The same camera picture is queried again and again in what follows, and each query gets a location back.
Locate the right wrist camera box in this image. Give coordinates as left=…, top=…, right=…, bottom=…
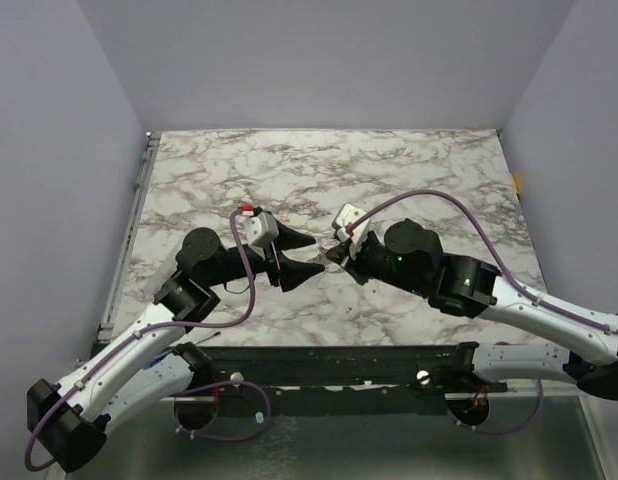
left=332, top=203, right=370, bottom=259

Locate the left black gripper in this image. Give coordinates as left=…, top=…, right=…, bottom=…
left=206, top=219, right=325, bottom=290

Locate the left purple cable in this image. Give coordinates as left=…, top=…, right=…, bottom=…
left=24, top=205, right=280, bottom=472

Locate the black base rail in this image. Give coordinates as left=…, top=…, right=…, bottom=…
left=170, top=342, right=507, bottom=418

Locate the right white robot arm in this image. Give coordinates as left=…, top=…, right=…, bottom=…
left=326, top=219, right=618, bottom=401

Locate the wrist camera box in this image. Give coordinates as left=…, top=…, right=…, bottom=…
left=332, top=203, right=370, bottom=259
left=245, top=211, right=279, bottom=249

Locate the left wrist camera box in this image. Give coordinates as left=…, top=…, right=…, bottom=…
left=245, top=211, right=279, bottom=249

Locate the left side metal rail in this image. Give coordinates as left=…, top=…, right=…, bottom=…
left=134, top=132, right=162, bottom=190

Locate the purple cable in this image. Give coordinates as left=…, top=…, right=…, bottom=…
left=24, top=205, right=280, bottom=472
left=346, top=189, right=618, bottom=435

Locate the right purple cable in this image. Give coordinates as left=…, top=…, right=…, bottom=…
left=346, top=189, right=618, bottom=435

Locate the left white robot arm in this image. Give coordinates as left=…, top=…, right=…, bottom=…
left=25, top=209, right=324, bottom=473

